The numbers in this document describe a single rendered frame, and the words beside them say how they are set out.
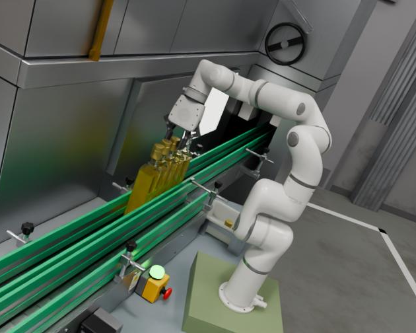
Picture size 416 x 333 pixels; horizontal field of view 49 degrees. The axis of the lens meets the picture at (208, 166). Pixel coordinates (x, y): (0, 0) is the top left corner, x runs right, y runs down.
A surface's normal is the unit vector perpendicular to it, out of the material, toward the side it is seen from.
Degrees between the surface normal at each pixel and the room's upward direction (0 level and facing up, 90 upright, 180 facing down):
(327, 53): 90
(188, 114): 75
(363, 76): 90
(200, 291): 4
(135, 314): 0
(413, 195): 90
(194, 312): 4
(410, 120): 90
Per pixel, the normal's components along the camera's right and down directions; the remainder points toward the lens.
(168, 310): 0.35, -0.85
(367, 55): -0.05, 0.39
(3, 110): -0.40, 0.23
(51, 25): 0.84, 0.47
